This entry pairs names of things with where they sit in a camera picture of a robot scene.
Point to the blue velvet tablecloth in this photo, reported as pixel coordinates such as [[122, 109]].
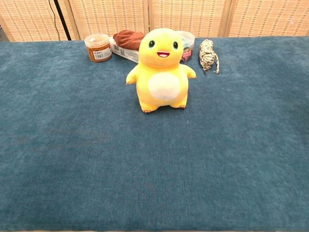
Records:
[[154, 157]]

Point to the white barcode cardboard box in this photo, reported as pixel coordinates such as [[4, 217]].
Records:
[[125, 53]]

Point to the woven bamboo screen panel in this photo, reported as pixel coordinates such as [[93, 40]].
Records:
[[190, 14], [108, 14], [29, 17], [265, 17]]

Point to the brown folded towel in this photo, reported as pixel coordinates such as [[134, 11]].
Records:
[[128, 39]]

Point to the clear tub of coloured clips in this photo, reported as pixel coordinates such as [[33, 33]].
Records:
[[188, 46]]

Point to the yellow plush toy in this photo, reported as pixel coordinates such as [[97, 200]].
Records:
[[159, 70]]

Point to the black stand pole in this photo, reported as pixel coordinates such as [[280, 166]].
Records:
[[63, 21]]

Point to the clear jar of rubber bands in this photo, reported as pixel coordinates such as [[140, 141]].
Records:
[[97, 49]]

